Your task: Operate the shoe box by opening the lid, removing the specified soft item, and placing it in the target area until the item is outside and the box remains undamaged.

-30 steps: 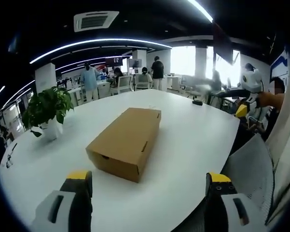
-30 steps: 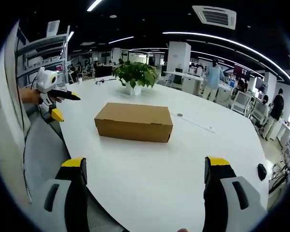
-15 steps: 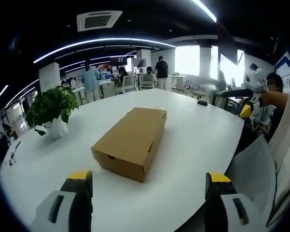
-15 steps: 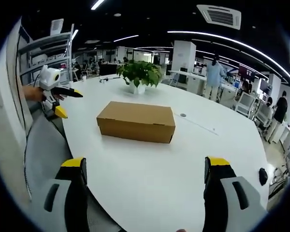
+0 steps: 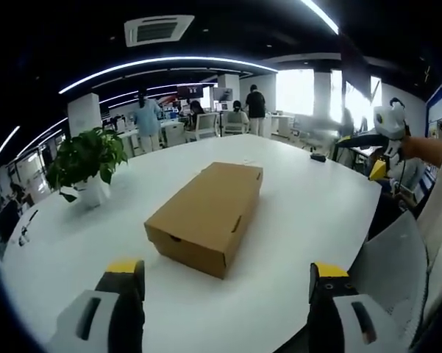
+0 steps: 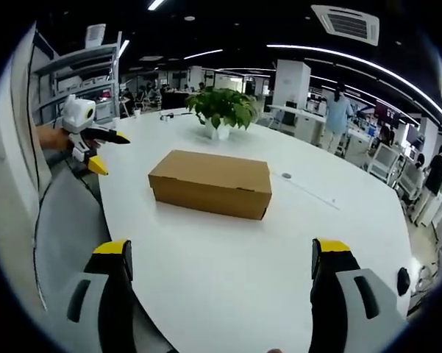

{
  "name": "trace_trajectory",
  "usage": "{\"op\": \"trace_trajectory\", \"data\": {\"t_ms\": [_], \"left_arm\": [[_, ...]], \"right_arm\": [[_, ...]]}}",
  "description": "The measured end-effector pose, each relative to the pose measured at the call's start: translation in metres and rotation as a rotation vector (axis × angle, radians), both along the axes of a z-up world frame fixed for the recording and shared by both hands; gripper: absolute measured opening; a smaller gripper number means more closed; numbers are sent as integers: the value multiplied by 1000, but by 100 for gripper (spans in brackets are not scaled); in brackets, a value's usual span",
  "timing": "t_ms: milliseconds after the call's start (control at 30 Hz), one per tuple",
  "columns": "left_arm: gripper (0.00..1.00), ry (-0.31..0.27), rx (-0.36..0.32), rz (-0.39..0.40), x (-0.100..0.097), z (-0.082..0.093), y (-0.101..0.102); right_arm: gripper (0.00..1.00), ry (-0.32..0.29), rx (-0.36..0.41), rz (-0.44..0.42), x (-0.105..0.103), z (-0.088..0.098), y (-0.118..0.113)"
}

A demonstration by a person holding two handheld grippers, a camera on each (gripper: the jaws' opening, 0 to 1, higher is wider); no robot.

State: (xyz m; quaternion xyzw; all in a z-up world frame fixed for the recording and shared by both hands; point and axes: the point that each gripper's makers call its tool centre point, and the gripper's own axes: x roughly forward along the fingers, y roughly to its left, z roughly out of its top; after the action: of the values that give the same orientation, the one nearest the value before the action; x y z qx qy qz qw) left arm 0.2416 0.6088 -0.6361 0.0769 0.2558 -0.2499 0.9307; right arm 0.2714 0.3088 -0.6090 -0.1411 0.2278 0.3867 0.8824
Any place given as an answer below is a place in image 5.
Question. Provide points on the small black box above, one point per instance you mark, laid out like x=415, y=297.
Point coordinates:
x=318, y=157

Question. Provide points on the black and white small tool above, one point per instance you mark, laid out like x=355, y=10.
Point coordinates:
x=26, y=229

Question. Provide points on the green potted plant white pot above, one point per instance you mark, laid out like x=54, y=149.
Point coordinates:
x=86, y=158

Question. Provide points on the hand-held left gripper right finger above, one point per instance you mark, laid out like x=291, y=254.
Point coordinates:
x=347, y=316

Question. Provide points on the wall screen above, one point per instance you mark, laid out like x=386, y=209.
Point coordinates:
x=189, y=92

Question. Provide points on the ceiling air conditioner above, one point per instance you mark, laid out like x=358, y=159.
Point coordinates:
x=159, y=30

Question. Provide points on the white office chair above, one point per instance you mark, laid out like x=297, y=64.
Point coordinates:
x=234, y=127
x=206, y=125

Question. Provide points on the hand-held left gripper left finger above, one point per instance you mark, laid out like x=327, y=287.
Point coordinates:
x=95, y=312

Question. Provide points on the brown cardboard shoe box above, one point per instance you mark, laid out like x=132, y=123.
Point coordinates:
x=206, y=209

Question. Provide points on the blue wall board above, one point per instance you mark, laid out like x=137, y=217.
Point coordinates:
x=438, y=121

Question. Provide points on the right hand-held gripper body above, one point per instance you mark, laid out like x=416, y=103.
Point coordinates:
x=389, y=121

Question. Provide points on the grey mesh office chair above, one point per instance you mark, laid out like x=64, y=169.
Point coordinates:
x=393, y=264

